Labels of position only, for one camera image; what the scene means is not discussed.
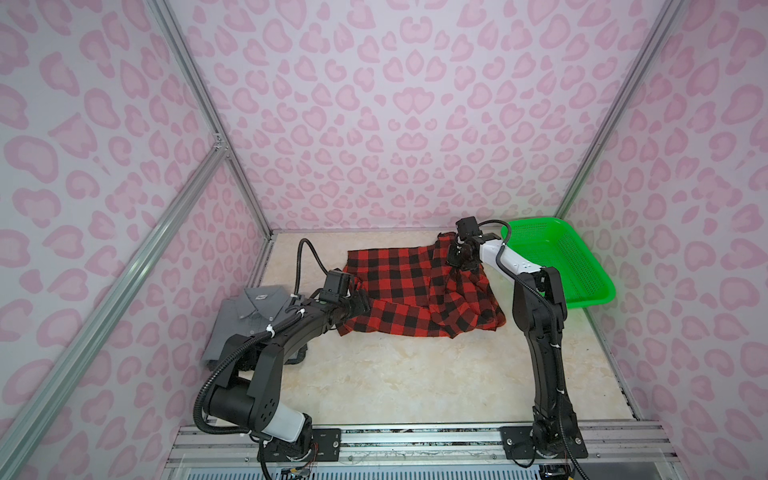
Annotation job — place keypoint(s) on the aluminium left corner post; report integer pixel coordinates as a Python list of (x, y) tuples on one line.
[(168, 23)]

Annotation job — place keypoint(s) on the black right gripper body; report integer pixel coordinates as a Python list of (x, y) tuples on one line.
[(459, 257)]

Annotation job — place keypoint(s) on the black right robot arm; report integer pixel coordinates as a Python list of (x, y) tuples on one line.
[(539, 311)]

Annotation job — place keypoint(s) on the aluminium diagonal frame bar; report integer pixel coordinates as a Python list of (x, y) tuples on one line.
[(38, 414)]

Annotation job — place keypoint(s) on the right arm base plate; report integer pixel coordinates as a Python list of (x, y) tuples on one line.
[(523, 443)]

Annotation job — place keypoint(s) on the red black plaid shirt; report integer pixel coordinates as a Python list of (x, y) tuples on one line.
[(415, 292)]

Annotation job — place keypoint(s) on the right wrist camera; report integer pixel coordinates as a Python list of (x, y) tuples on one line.
[(468, 228)]

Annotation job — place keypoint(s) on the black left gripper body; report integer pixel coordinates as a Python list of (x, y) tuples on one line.
[(353, 305)]

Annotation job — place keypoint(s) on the aluminium corner frame post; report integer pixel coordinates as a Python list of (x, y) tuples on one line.
[(663, 27)]

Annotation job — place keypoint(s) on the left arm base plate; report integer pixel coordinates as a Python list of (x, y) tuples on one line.
[(319, 445)]

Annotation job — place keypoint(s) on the green plastic basket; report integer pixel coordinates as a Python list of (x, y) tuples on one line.
[(552, 242)]

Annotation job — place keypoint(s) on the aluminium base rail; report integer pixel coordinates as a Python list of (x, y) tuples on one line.
[(605, 449)]

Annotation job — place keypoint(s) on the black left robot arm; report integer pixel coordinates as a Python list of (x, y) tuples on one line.
[(247, 353)]

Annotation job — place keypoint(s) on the folded grey shirt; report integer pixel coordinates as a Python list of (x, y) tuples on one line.
[(253, 311)]

